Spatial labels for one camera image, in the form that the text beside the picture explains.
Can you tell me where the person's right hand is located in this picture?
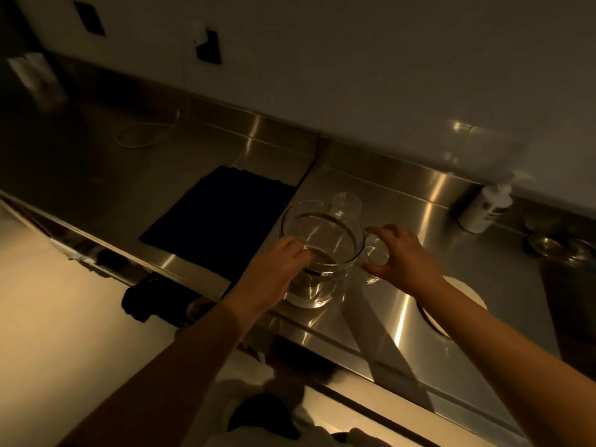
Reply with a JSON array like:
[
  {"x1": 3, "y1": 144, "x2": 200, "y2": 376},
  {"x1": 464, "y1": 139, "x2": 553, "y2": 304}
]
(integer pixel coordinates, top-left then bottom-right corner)
[{"x1": 361, "y1": 223, "x2": 449, "y2": 301}]

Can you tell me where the person's left hand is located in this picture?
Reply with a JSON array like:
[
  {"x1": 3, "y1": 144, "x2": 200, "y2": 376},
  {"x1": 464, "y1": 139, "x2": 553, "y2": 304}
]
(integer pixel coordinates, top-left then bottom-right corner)
[{"x1": 223, "y1": 236, "x2": 313, "y2": 314}]

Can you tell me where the small drinking glass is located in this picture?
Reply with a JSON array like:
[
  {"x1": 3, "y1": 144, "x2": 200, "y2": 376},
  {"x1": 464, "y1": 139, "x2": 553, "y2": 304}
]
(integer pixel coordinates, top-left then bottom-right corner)
[
  {"x1": 330, "y1": 192, "x2": 363, "y2": 224},
  {"x1": 358, "y1": 233, "x2": 391, "y2": 285}
]

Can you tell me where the large glass pitcher with water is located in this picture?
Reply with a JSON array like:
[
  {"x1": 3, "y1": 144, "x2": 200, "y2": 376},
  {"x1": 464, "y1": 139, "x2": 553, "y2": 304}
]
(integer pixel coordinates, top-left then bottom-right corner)
[{"x1": 280, "y1": 199, "x2": 366, "y2": 309}]

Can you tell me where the person's left forearm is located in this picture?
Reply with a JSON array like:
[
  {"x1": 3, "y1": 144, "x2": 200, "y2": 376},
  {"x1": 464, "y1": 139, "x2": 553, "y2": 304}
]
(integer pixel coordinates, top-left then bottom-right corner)
[{"x1": 57, "y1": 297, "x2": 276, "y2": 447}]

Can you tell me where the person's right forearm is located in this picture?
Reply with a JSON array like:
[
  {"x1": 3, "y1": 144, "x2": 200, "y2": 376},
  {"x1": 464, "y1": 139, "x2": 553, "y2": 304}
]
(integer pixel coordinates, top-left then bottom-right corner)
[{"x1": 418, "y1": 277, "x2": 596, "y2": 447}]

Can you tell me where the black cloth mat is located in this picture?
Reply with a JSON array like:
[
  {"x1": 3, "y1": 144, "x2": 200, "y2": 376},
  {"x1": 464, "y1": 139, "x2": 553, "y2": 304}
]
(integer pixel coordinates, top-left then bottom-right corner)
[{"x1": 139, "y1": 165, "x2": 298, "y2": 282}]

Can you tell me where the white round coaster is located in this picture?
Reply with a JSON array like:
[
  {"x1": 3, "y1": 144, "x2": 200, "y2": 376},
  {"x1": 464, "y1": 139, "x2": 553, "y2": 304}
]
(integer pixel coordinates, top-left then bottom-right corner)
[{"x1": 419, "y1": 274, "x2": 488, "y2": 339}]

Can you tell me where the white pump bottle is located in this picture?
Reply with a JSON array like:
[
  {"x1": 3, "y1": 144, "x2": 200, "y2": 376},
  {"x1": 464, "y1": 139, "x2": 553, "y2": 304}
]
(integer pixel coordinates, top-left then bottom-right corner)
[{"x1": 458, "y1": 170, "x2": 536, "y2": 234}]

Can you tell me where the black bag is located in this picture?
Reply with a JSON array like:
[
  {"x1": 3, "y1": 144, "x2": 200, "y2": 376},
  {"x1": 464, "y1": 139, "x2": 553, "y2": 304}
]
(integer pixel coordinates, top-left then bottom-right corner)
[{"x1": 121, "y1": 273, "x2": 203, "y2": 327}]

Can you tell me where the steel sink basin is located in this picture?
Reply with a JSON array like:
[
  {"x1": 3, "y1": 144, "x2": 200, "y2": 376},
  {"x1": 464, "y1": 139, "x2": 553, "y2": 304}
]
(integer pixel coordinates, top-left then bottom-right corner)
[{"x1": 521, "y1": 214, "x2": 596, "y2": 382}]

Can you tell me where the white box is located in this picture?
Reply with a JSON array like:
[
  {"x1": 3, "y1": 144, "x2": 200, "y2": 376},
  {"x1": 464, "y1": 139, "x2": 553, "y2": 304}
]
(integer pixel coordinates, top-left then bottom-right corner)
[{"x1": 7, "y1": 52, "x2": 63, "y2": 105}]

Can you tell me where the white cable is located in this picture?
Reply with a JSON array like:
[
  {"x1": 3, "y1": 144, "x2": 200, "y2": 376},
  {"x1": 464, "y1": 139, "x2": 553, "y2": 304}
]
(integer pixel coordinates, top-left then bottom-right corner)
[{"x1": 114, "y1": 107, "x2": 182, "y2": 149}]

